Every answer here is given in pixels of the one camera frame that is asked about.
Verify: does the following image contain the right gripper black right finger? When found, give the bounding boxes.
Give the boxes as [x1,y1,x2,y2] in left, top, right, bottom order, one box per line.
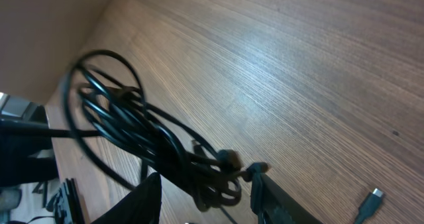
[250,173,322,224]

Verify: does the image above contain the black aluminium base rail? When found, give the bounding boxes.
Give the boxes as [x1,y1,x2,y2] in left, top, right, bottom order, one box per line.
[31,177,87,224]

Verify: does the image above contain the black USB cable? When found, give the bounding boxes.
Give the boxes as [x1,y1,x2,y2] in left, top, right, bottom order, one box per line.
[61,49,386,224]

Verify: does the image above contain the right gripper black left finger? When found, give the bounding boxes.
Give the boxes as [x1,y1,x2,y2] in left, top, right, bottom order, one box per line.
[92,172,162,224]

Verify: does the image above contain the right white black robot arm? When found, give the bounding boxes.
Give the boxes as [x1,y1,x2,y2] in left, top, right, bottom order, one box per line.
[1,106,317,223]

